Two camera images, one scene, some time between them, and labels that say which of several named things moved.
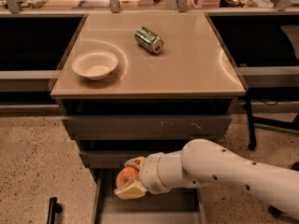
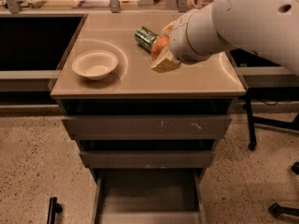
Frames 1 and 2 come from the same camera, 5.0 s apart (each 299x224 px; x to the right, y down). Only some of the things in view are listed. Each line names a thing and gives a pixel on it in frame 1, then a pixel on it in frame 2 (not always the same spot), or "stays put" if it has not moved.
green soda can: [149, 40] stays put
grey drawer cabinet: [136, 84] stays put
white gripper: [149, 173] → [183, 40]
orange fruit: [126, 175] → [159, 44]
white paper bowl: [94, 64] stays put
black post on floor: [54, 208] stays put
